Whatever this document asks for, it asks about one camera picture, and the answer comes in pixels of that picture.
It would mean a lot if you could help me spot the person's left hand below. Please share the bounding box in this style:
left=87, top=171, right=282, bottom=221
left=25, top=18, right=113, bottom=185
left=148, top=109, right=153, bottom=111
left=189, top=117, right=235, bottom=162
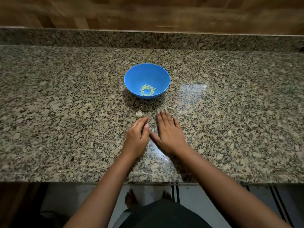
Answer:
left=121, top=116, right=150, bottom=160

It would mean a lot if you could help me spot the person's right hand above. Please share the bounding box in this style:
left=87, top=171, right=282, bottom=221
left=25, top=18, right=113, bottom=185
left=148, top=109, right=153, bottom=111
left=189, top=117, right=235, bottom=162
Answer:
left=149, top=110, right=191, bottom=157

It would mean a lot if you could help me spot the person's right forearm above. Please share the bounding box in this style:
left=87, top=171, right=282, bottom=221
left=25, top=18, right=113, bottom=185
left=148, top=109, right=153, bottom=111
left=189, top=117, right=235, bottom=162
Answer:
left=166, top=149, right=293, bottom=228

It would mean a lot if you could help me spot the person's left forearm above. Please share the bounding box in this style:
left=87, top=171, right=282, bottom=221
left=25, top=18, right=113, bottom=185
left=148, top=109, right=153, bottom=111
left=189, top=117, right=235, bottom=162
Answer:
left=64, top=149, right=141, bottom=228

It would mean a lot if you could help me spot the pile of green cardamom pods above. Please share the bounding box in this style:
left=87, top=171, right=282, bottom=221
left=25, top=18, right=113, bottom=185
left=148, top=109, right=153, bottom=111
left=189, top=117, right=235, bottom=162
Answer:
left=140, top=84, right=156, bottom=96

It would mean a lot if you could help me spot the blue plastic bowl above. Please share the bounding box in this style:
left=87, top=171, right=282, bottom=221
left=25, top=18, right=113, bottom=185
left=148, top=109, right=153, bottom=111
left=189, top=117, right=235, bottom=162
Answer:
left=124, top=63, right=171, bottom=100

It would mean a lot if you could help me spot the person's right foot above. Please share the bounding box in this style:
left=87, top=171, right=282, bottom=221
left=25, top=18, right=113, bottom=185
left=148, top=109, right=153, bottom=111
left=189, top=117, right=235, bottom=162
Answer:
left=161, top=190, right=173, bottom=202

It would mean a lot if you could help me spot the person's foot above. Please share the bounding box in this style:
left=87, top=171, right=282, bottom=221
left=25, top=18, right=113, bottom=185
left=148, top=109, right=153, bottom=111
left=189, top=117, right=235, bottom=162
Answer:
left=161, top=190, right=173, bottom=202
left=125, top=189, right=139, bottom=209

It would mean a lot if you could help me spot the person's left foot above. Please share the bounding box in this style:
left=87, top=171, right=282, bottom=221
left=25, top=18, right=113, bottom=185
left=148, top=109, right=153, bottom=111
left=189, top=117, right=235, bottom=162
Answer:
left=125, top=189, right=139, bottom=209

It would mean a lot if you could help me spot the white black-striped floor mat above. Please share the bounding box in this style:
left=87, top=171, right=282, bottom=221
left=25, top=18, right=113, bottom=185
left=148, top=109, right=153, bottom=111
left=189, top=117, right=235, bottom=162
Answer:
left=114, top=183, right=304, bottom=228

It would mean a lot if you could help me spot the person's dark clothing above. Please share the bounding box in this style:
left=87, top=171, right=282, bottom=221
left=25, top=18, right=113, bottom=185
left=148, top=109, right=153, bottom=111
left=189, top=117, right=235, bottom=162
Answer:
left=118, top=199, right=212, bottom=228

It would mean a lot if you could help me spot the brown wooden cabinet door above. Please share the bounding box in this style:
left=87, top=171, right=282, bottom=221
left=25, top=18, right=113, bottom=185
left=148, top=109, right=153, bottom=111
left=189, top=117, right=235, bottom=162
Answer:
left=0, top=183, right=49, bottom=228

